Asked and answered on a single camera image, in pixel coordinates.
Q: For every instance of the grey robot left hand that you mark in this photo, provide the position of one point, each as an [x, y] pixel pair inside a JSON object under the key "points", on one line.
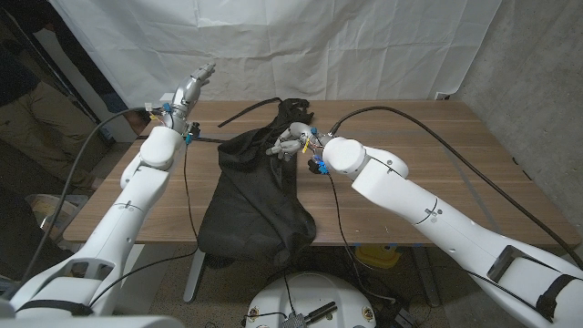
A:
{"points": [[184, 102]]}

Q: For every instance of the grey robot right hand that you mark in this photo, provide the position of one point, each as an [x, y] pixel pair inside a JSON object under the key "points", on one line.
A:
{"points": [[298, 136]]}

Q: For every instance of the black apron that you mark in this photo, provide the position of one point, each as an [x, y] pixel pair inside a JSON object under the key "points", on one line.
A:
{"points": [[255, 205]]}

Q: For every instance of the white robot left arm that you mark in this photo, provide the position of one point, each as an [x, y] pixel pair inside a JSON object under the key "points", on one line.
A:
{"points": [[127, 205]]}

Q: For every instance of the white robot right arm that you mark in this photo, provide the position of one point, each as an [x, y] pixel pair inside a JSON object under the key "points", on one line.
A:
{"points": [[410, 196]]}

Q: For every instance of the white power strip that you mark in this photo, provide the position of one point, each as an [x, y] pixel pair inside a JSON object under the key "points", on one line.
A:
{"points": [[165, 97]]}

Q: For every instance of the person in blue jeans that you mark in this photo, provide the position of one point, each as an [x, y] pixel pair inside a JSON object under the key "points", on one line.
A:
{"points": [[116, 105]]}

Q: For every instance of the white creased backdrop sheet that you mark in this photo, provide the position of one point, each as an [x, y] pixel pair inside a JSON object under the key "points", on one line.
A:
{"points": [[273, 45]]}

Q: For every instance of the person in khaki trousers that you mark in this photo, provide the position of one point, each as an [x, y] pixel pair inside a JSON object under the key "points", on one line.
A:
{"points": [[50, 123]]}

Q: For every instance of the yellow plastic box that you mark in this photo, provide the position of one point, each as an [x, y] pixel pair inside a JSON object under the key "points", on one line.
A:
{"points": [[378, 257]]}

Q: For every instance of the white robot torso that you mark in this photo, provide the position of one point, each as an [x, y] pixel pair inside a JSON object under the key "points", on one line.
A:
{"points": [[314, 291]]}

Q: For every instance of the grey table leg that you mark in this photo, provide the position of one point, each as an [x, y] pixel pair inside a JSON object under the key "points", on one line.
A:
{"points": [[195, 273], [428, 282]]}

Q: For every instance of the clear plastic storage box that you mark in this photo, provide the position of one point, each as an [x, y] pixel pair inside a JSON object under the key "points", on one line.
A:
{"points": [[50, 214]]}

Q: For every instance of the person in black trousers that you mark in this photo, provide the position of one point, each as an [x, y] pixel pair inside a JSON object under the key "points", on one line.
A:
{"points": [[18, 237]]}

